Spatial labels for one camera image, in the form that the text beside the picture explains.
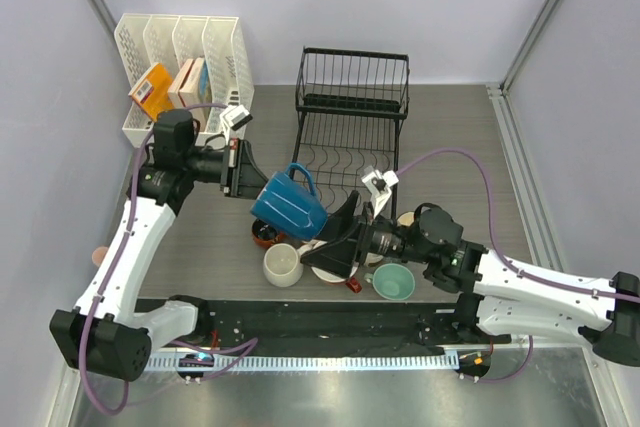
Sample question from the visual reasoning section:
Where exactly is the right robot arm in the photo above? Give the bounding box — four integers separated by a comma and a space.
301, 198, 639, 367

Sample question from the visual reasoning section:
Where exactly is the large white red cup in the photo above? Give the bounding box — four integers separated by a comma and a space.
311, 267, 362, 293

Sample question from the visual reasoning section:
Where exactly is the mint green cup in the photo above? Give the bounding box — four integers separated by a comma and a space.
364, 263, 416, 301

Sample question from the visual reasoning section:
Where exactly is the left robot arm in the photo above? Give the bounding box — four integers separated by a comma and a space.
49, 104, 267, 382

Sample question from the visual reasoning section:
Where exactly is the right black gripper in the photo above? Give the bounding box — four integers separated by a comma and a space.
301, 190, 432, 279

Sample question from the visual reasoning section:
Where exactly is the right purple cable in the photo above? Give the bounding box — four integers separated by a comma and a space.
397, 148, 640, 301

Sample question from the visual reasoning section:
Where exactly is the slotted cable duct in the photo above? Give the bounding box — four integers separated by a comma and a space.
145, 351, 459, 373

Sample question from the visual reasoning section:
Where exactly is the purple cable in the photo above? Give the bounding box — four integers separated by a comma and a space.
79, 102, 231, 415
397, 148, 640, 301

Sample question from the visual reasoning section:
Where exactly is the blue mug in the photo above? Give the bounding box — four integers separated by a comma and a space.
250, 163, 328, 241

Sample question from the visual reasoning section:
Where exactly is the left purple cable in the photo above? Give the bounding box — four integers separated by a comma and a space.
79, 102, 231, 415

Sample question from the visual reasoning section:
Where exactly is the orange book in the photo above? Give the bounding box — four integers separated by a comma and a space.
129, 62, 174, 121

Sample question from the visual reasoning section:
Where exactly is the cream enamel mug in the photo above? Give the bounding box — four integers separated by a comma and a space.
396, 211, 414, 227

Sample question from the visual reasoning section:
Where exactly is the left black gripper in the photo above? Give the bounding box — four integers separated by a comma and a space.
182, 137, 282, 201

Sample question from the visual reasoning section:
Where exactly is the black wire dish rack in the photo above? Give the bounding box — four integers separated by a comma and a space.
292, 47, 410, 213

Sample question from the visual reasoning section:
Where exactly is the white mug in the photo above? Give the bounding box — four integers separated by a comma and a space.
263, 243, 313, 288

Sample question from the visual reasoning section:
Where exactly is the white plastic file organizer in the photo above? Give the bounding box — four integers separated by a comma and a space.
114, 14, 254, 148

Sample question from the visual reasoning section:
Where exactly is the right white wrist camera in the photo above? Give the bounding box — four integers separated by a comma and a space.
361, 166, 399, 217

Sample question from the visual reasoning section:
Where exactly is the orange black mug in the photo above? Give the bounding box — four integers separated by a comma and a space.
251, 219, 286, 249

